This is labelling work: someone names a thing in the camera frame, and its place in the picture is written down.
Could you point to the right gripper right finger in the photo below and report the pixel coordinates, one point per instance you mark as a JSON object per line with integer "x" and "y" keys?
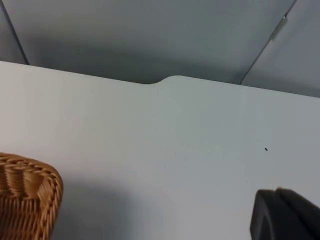
{"x": 303, "y": 207}

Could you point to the pale brown wicker basket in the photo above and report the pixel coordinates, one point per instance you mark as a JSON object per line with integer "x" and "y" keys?
{"x": 25, "y": 200}

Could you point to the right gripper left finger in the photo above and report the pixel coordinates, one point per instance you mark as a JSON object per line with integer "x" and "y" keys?
{"x": 270, "y": 220}

